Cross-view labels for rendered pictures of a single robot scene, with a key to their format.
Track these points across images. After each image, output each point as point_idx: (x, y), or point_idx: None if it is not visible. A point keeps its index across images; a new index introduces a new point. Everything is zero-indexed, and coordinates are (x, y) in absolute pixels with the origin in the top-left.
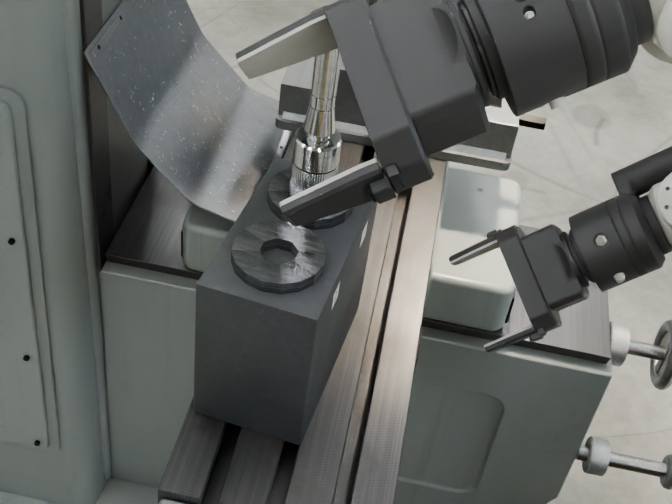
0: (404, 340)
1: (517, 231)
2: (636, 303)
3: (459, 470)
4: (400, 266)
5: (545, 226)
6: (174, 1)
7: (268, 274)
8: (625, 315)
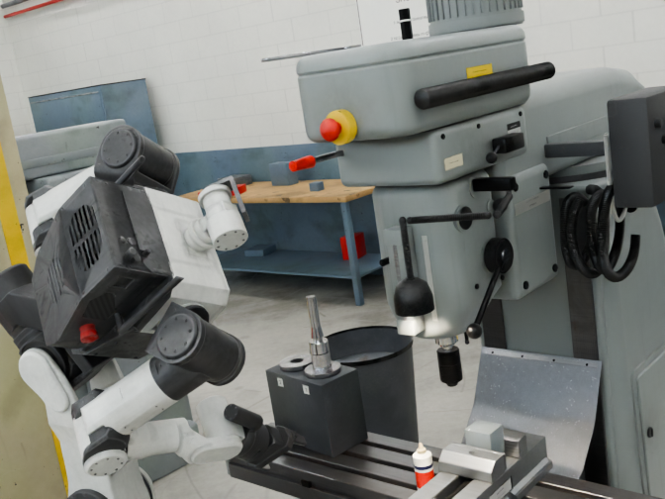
0: (305, 466)
1: (280, 426)
2: None
3: None
4: (350, 473)
5: (270, 426)
6: (583, 388)
7: (287, 358)
8: None
